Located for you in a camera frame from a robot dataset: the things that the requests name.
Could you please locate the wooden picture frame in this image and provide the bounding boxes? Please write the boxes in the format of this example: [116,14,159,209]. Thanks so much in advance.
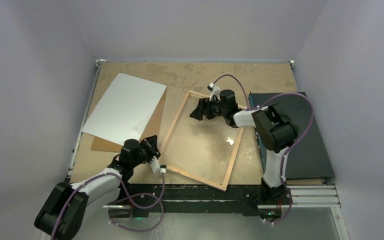
[157,89,251,192]

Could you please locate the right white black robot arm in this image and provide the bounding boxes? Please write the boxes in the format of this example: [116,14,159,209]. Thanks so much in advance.
[189,89,299,204]

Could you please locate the dark blue book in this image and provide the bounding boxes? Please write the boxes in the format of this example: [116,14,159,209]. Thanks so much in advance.
[268,94,335,181]

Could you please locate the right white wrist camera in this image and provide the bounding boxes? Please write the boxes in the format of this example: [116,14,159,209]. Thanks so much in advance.
[207,82,221,102]

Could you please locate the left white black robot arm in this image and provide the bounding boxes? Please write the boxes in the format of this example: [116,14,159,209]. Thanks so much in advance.
[33,135,166,240]

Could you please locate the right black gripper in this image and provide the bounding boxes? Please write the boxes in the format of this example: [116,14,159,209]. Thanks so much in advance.
[189,96,227,121]

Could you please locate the aluminium frame rails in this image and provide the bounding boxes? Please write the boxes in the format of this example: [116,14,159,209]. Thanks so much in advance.
[68,61,340,226]

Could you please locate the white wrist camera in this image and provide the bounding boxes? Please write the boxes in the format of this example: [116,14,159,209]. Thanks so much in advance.
[207,82,221,102]
[149,156,167,174]

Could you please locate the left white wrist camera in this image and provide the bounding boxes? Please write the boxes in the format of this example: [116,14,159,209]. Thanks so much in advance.
[149,156,167,174]

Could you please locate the brown backing board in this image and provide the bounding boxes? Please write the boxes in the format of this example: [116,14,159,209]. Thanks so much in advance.
[90,90,167,153]

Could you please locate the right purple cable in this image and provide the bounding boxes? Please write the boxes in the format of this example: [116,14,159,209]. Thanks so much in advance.
[211,74,315,226]

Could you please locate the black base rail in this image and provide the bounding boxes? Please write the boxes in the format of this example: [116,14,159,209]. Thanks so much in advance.
[104,183,291,219]

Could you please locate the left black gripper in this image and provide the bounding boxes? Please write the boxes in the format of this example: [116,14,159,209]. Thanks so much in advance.
[130,134,160,168]

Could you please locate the printed photo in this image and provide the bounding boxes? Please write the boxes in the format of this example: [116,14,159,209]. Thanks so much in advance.
[82,73,167,145]

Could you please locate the purple cable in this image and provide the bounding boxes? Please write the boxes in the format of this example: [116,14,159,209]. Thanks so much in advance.
[50,163,166,240]
[211,74,315,226]

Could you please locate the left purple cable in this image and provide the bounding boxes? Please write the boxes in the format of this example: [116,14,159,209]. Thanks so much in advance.
[50,163,166,240]

